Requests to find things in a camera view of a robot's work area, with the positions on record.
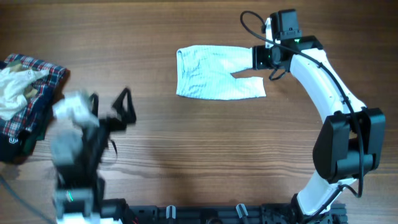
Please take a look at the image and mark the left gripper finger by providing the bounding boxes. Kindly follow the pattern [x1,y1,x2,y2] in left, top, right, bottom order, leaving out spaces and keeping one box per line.
[89,93,99,117]
[112,87,136,124]

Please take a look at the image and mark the light blue striped baby pants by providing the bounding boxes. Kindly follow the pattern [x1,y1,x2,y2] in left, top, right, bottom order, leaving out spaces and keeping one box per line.
[176,45,266,101]

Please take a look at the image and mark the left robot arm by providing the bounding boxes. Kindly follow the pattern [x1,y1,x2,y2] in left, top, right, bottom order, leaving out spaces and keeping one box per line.
[50,88,139,223]

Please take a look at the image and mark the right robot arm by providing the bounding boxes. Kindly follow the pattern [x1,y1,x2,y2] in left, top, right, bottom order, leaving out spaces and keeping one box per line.
[252,9,386,223]

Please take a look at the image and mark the red blue plaid shirt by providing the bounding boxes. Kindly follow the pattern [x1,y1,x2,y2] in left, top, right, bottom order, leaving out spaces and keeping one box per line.
[1,54,67,138]

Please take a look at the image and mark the olive green garment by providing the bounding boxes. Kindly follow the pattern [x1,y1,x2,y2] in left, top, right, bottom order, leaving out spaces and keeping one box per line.
[6,60,38,100]

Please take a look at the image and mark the dark green folded garment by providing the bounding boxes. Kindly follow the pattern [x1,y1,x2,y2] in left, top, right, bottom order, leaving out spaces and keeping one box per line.
[21,103,53,156]

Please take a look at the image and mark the white baby garment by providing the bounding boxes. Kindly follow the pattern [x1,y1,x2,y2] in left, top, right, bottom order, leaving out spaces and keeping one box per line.
[1,67,49,121]

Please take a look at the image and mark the navy blue folded garment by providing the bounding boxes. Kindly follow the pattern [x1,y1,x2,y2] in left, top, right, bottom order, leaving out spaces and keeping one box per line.
[0,83,53,163]

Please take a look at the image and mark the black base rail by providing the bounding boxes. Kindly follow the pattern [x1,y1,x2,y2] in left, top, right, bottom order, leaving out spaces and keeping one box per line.
[102,203,348,224]

